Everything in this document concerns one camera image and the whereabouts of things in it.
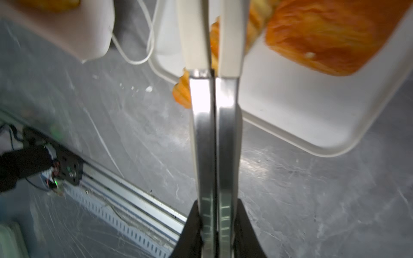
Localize yellow fake bread piece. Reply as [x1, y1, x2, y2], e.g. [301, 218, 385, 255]
[17, 0, 81, 13]

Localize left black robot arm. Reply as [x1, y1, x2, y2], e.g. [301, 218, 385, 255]
[1, 145, 57, 192]

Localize metal tongs white tips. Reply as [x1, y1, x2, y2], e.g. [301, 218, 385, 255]
[176, 1, 250, 258]

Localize white rectangular tray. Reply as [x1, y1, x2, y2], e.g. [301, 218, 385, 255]
[149, 1, 413, 157]

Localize white slotted cable duct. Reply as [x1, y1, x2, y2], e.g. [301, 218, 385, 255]
[64, 187, 171, 258]

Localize white red paper bag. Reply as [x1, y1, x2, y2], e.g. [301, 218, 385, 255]
[0, 0, 162, 66]

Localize brown croissant fake bread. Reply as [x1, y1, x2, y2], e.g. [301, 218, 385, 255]
[265, 0, 413, 76]

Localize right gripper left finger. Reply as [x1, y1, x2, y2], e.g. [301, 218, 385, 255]
[170, 201, 202, 258]

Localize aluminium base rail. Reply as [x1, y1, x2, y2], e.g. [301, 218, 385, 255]
[1, 110, 186, 251]

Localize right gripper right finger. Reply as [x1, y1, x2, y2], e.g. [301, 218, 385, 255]
[234, 199, 267, 258]

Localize long twisted fake bread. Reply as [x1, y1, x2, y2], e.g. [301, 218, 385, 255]
[172, 0, 281, 109]

